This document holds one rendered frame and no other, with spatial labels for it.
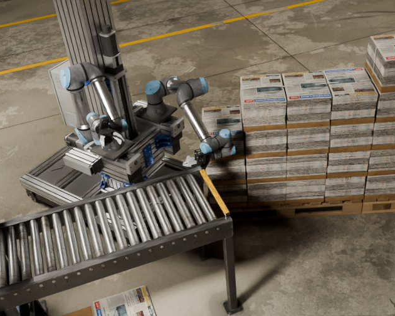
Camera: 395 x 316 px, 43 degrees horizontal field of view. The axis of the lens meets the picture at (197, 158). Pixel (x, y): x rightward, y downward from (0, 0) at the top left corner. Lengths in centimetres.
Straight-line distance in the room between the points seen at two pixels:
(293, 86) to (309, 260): 122
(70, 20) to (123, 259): 154
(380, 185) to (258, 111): 114
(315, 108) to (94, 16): 153
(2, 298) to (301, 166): 211
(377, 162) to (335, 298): 100
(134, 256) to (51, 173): 186
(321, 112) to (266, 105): 37
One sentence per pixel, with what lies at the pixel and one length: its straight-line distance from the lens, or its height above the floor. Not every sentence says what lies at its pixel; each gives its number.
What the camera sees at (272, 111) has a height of 98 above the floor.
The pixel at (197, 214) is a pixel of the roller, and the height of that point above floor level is 80.
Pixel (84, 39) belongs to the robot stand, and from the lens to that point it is 332.
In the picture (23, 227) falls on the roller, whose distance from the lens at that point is 307.
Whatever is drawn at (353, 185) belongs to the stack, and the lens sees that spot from 383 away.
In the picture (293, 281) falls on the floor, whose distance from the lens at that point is 354.
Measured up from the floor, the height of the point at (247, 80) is 106.
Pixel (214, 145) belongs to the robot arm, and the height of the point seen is 90.
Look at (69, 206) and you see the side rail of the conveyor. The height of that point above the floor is 80.
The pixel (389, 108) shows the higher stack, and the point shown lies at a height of 94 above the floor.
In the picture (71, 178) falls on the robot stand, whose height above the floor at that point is 23.
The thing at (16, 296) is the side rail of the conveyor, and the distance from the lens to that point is 279.
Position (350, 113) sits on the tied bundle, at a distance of 344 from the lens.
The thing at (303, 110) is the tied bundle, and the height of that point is 97.
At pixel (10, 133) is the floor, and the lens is 555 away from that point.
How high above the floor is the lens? 277
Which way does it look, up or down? 37 degrees down
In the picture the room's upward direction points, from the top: 7 degrees counter-clockwise
